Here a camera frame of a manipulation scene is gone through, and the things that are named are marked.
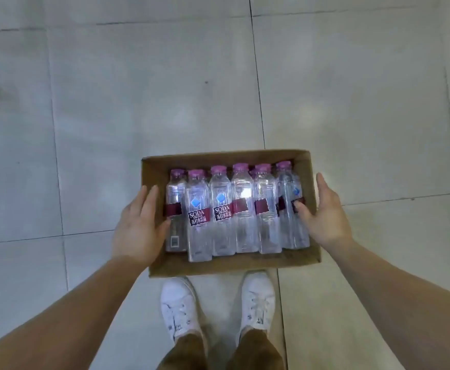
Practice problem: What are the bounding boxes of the olive brown trousers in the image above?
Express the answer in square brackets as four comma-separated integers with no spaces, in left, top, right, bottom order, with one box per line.
[157,329,287,370]

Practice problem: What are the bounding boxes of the person's right hand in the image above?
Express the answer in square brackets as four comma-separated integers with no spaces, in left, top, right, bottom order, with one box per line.
[294,172,355,253]

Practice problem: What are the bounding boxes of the white canvas shoe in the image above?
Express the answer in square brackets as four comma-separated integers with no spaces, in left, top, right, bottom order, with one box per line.
[239,270,276,345]
[160,277,203,343]

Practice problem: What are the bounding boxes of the group of soda bottles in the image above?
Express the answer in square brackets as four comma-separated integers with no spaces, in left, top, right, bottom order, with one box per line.
[164,160,311,263]

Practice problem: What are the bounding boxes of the person's right forearm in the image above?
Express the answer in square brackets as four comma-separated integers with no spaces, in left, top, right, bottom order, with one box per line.
[325,238,450,370]

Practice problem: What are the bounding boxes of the person's left hand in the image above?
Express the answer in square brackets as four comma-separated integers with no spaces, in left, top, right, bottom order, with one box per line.
[111,184,172,269]

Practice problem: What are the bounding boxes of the person's left forearm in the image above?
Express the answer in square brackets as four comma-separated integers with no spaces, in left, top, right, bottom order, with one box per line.
[0,256,155,370]

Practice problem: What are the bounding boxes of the brown cardboard box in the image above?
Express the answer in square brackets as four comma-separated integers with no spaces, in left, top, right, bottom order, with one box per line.
[141,149,323,279]

